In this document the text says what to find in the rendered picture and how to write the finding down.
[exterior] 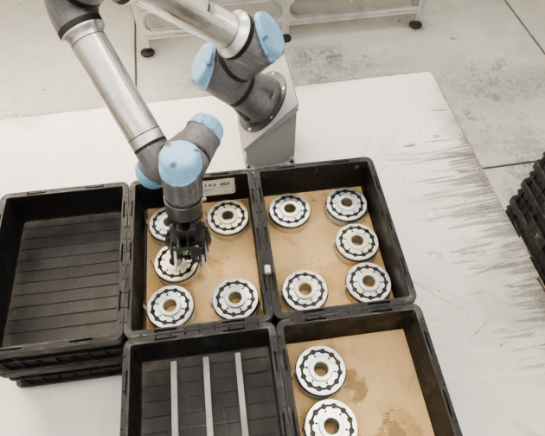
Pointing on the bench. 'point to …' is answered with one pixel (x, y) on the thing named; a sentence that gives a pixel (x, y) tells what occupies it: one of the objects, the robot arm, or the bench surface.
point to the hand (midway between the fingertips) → (190, 259)
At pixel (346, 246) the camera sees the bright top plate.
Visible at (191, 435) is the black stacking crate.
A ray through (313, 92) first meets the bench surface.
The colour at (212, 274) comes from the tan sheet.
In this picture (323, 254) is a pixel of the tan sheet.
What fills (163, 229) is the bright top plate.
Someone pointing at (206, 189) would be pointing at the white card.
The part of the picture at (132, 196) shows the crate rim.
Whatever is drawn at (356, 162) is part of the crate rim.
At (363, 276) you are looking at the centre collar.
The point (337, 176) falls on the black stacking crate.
